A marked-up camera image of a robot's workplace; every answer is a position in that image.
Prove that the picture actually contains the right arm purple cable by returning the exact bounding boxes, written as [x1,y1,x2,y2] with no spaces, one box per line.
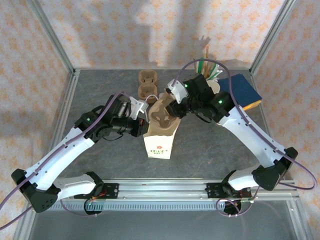
[171,58,317,218]

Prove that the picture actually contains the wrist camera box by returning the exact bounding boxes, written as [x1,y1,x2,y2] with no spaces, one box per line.
[164,79,189,104]
[128,97,149,120]

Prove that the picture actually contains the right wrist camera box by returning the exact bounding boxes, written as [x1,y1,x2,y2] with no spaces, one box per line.
[164,79,189,104]

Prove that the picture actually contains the white printed paper bag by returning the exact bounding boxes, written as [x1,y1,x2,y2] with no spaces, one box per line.
[139,94,181,160]

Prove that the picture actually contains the stack of pulp cup carriers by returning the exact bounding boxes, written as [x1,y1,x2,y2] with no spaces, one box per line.
[138,70,159,100]

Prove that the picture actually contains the brown pulp cup carrier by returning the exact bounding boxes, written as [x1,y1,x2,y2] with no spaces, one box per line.
[148,91,181,137]

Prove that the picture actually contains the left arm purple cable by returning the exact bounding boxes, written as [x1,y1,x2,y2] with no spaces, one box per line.
[0,91,131,230]

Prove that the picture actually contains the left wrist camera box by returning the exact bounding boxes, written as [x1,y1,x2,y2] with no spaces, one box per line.
[128,97,149,120]

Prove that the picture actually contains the grey slotted cable duct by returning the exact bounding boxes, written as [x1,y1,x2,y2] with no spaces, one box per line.
[37,201,292,211]

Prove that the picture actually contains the wooden stirrer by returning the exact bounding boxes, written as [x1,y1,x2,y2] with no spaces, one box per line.
[203,44,211,76]

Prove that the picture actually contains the aluminium side rail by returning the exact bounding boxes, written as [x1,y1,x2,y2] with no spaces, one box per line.
[249,71,295,181]
[32,73,81,181]

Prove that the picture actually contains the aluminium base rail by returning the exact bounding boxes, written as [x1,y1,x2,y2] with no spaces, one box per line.
[26,177,300,201]

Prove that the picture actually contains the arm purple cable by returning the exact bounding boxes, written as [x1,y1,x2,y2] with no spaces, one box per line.
[0,91,131,230]
[171,58,317,218]

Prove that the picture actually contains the aluminium frame post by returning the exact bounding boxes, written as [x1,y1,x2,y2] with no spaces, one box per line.
[13,199,38,240]
[286,199,310,240]
[249,0,300,75]
[26,0,77,76]

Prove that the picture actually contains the blue paper napkin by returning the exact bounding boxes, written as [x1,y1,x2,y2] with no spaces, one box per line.
[219,73,263,108]

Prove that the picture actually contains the stack of green paper cups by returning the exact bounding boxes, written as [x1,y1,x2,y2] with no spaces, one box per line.
[206,79,221,95]

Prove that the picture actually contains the colourful napkin stack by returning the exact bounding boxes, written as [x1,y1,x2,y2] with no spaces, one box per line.
[243,99,263,111]

